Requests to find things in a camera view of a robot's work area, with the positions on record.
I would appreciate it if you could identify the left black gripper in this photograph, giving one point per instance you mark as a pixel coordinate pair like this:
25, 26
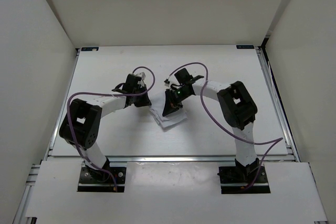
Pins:
145, 102

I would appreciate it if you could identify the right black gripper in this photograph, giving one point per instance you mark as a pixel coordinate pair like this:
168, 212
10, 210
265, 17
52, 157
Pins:
171, 104

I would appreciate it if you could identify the white skirt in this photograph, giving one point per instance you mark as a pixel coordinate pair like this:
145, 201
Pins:
169, 121

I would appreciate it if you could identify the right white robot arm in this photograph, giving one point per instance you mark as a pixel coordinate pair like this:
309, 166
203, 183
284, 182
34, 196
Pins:
238, 109

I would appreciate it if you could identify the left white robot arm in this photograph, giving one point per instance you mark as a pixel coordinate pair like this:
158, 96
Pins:
80, 126

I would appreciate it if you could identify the left blue corner label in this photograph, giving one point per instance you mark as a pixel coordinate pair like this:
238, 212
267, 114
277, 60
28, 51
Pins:
89, 48

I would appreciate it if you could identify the blue corner label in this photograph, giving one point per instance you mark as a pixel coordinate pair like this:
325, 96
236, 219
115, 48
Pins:
89, 48
245, 47

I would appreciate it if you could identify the right blue corner label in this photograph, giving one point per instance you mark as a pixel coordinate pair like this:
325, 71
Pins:
245, 47

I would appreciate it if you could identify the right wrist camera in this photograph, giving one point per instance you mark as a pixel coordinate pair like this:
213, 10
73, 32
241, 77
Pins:
167, 82

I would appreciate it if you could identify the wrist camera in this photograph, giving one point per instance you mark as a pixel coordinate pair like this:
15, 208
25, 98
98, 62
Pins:
167, 82
142, 75

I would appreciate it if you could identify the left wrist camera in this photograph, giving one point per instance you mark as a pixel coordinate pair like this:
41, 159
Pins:
142, 75

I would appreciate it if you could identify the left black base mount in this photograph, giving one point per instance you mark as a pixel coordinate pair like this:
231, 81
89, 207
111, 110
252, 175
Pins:
96, 181

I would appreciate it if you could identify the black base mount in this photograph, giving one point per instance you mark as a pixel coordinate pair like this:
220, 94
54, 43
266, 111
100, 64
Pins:
233, 182
96, 181

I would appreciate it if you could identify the front aluminium rail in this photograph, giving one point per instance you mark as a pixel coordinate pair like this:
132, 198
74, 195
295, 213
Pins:
175, 159

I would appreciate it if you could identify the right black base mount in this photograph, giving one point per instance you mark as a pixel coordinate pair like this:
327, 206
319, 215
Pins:
233, 182

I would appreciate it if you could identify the left aluminium frame rail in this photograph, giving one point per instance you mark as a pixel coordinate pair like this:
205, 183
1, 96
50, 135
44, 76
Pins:
59, 118

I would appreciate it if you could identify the aluminium frame rail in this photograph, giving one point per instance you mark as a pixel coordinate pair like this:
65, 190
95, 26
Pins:
59, 118
276, 100

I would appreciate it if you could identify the right aluminium frame rail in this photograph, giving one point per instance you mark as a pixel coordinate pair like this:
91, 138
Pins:
276, 100

